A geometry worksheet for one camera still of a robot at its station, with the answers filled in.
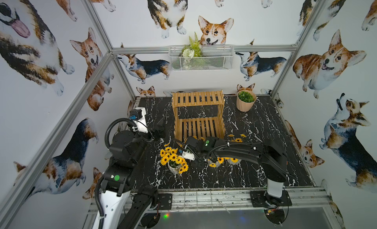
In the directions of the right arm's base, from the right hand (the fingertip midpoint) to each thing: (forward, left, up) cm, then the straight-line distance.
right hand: (193, 160), depth 80 cm
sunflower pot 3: (+1, -21, -3) cm, 21 cm away
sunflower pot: (-4, +8, +6) cm, 11 cm away
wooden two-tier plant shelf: (+38, -2, -7) cm, 39 cm away
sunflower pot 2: (-3, -14, +7) cm, 15 cm away
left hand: (+7, +14, +32) cm, 36 cm away
